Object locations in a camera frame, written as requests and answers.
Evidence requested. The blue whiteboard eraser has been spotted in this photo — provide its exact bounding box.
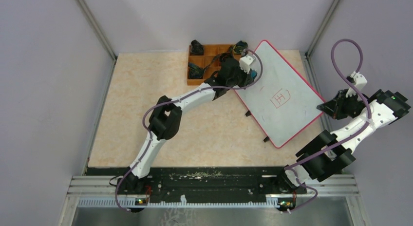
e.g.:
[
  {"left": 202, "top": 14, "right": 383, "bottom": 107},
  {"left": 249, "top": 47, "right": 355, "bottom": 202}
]
[{"left": 250, "top": 70, "right": 258, "bottom": 81}]

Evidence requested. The red framed whiteboard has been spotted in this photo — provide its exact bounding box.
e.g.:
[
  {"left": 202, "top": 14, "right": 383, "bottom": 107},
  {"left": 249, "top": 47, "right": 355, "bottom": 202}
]
[{"left": 236, "top": 40, "right": 324, "bottom": 148}]

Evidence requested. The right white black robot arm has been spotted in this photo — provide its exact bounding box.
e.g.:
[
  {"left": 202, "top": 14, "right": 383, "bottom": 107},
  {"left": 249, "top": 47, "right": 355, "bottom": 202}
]
[{"left": 274, "top": 90, "right": 411, "bottom": 193}]

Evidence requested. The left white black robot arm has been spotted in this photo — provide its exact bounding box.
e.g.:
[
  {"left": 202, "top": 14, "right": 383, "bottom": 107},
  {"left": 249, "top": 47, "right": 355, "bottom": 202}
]
[{"left": 116, "top": 55, "right": 257, "bottom": 194}]

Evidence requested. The dark rolled cloth centre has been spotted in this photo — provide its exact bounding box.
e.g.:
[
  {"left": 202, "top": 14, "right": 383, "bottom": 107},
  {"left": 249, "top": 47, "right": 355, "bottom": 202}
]
[{"left": 219, "top": 52, "right": 233, "bottom": 62}]

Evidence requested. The dark rolled cloth top-right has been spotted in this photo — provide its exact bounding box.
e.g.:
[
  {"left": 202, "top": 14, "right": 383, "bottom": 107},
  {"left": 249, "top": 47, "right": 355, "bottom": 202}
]
[{"left": 228, "top": 40, "right": 248, "bottom": 55}]

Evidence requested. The dark rolled cloth bottom-left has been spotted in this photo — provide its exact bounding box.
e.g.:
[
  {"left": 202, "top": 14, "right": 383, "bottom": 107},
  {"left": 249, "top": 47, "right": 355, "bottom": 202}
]
[{"left": 188, "top": 62, "right": 206, "bottom": 79}]

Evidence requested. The dark rolled cloth top-left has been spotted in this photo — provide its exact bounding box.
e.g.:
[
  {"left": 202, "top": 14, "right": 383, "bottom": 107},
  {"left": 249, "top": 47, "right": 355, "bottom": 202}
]
[{"left": 189, "top": 39, "right": 205, "bottom": 56}]

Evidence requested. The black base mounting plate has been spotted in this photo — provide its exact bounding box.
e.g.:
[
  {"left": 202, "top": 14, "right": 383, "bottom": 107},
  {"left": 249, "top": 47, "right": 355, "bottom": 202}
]
[{"left": 85, "top": 166, "right": 343, "bottom": 205}]

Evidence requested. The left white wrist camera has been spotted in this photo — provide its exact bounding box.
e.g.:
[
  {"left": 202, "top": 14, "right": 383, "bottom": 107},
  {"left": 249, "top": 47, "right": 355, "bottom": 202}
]
[{"left": 239, "top": 55, "right": 255, "bottom": 75}]

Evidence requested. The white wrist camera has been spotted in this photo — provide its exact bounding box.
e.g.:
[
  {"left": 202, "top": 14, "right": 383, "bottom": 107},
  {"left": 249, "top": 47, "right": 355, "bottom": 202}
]
[
  {"left": 346, "top": 71, "right": 368, "bottom": 97},
  {"left": 239, "top": 55, "right": 255, "bottom": 75}
]

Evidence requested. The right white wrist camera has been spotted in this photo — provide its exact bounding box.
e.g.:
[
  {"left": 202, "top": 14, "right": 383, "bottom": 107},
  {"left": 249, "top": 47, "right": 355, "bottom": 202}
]
[{"left": 346, "top": 71, "right": 368, "bottom": 97}]

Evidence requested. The right aluminium corner post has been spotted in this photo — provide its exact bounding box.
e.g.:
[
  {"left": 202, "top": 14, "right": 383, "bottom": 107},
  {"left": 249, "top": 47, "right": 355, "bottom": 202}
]
[{"left": 305, "top": 0, "right": 342, "bottom": 58}]

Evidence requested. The aluminium corner post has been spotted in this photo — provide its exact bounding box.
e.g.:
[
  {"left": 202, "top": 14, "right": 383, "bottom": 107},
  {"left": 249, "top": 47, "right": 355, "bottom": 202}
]
[
  {"left": 75, "top": 0, "right": 117, "bottom": 61},
  {"left": 305, "top": 0, "right": 342, "bottom": 58}
]

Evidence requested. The left aluminium corner post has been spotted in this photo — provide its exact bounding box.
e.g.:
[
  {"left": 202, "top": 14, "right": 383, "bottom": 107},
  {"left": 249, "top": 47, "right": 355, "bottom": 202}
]
[{"left": 75, "top": 0, "right": 117, "bottom": 61}]

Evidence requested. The aluminium rail frame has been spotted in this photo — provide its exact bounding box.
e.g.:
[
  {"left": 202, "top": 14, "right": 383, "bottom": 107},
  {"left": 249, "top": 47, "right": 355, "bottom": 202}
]
[{"left": 67, "top": 174, "right": 359, "bottom": 208}]

